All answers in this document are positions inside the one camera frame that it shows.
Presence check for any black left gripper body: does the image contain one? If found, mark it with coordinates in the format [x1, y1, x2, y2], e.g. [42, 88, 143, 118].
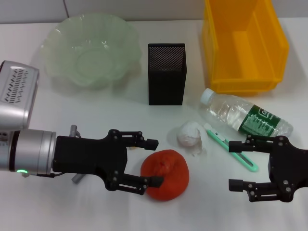
[51, 129, 128, 191]

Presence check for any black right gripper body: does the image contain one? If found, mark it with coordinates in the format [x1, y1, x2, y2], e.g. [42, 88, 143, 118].
[268, 135, 308, 203]

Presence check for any clear green-label water bottle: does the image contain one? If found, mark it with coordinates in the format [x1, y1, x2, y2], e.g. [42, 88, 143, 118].
[198, 88, 295, 138]

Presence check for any orange fruit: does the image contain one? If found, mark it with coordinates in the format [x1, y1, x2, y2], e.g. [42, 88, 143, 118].
[140, 149, 190, 202]

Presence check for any white paper ball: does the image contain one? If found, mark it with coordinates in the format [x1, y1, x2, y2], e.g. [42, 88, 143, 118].
[177, 121, 208, 157]

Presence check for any mint green utility knife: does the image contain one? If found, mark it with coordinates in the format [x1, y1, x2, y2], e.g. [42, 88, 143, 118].
[204, 123, 260, 173]

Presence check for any black mesh pen holder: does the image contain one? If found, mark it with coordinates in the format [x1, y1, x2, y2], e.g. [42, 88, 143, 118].
[148, 43, 187, 106]

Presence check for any pale green glass fruit plate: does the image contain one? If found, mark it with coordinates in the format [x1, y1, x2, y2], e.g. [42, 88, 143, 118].
[39, 13, 142, 92]

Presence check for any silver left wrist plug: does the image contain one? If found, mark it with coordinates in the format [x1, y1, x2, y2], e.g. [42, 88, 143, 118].
[69, 124, 82, 139]

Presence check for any yellow plastic bin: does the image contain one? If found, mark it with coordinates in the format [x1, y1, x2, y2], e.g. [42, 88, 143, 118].
[201, 0, 290, 97]

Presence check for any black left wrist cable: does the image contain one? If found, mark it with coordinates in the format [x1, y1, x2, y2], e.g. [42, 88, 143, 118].
[36, 171, 64, 179]

